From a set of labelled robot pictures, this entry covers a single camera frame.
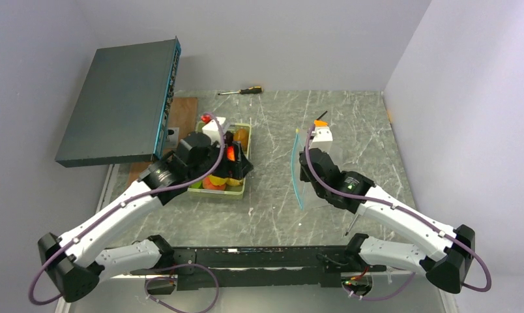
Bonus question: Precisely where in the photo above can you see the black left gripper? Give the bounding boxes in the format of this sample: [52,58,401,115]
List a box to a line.
[188,139,252,182]

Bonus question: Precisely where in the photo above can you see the yellow lemon toy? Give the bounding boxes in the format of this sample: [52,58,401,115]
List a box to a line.
[227,178,244,186]

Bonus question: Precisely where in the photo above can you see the clear zip top bag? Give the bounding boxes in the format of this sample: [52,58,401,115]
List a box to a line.
[290,127,345,212]

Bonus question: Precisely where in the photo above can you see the yellow pepper slice toy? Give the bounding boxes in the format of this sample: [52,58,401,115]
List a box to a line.
[207,175,228,186]

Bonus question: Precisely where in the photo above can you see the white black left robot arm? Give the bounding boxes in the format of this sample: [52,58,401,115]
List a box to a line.
[38,132,254,303]

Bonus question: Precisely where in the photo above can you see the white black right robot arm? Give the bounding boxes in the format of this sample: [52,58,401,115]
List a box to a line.
[297,149,476,294]

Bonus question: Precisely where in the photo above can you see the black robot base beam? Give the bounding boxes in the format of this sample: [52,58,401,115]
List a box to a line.
[132,245,386,291]

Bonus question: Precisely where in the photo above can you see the green plastic food bin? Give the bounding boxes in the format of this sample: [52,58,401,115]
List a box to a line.
[187,123,252,200]

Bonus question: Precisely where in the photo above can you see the red orange mango toy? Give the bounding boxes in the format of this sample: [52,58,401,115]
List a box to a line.
[226,145,236,162]

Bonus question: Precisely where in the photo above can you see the peach toy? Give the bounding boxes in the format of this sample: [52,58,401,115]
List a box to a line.
[201,177,226,191]

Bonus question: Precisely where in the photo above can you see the green leaf toy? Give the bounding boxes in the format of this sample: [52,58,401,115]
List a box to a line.
[190,181,204,189]

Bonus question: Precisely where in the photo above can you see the yellow black screwdriver near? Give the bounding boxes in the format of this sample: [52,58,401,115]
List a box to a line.
[344,214,359,237]

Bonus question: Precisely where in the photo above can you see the yellow black screwdriver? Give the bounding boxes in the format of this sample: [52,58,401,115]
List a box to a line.
[218,86,263,95]
[344,214,359,237]

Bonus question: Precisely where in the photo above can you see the brown wooden board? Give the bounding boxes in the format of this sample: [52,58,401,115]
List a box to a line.
[127,97,199,190]

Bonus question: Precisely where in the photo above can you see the yellow black screwdriver far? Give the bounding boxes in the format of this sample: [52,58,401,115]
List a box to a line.
[218,86,263,95]

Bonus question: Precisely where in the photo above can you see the dark grey flat panel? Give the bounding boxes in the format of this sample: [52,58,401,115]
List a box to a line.
[55,38,181,168]

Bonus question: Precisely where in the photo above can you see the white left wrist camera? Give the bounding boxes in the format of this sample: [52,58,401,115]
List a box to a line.
[201,114,229,141]

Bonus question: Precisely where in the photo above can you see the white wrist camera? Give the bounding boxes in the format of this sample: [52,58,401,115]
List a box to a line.
[309,126,333,153]
[201,114,229,141]

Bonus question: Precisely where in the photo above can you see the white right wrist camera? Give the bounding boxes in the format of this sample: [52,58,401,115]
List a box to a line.
[309,126,333,153]

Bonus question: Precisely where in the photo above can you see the small metal bracket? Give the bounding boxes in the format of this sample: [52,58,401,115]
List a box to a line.
[165,127,179,149]

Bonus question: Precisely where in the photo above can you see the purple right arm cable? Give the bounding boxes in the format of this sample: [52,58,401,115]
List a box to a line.
[304,125,493,303]

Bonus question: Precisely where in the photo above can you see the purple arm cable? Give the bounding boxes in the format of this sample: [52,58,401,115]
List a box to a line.
[27,113,228,313]
[304,125,493,303]

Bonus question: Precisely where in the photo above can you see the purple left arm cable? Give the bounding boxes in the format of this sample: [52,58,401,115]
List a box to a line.
[27,113,228,313]

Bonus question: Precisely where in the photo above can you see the aluminium frame rail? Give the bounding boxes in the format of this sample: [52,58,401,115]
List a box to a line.
[54,246,459,313]

